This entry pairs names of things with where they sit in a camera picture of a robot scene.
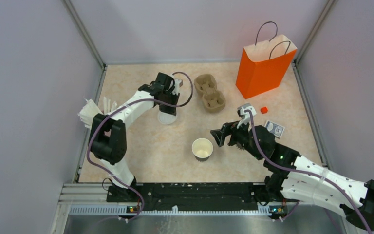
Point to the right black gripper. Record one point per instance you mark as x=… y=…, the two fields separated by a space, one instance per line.
x=227 y=128

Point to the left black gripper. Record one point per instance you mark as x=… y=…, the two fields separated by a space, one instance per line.
x=171 y=110

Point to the white plastic cup lid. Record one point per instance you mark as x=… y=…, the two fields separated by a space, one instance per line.
x=165 y=118

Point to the black paper coffee cup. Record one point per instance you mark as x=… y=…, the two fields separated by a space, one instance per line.
x=202 y=149

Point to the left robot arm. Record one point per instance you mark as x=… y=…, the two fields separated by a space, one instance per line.
x=109 y=130

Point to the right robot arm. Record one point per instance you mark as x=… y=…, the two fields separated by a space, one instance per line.
x=295 y=177

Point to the cardboard cup carrier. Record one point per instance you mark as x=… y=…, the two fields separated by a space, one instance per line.
x=206 y=86

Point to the small orange cube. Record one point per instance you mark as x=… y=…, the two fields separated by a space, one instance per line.
x=264 y=110

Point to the blue playing card box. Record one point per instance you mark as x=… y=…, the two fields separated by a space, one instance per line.
x=276 y=129

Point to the orange paper bag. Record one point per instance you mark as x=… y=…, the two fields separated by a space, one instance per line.
x=263 y=64

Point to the white paper napkins bundle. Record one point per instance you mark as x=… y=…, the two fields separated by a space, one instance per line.
x=91 y=109

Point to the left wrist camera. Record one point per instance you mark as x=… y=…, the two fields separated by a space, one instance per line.
x=178 y=83

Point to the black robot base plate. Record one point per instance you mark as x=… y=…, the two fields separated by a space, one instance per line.
x=236 y=196

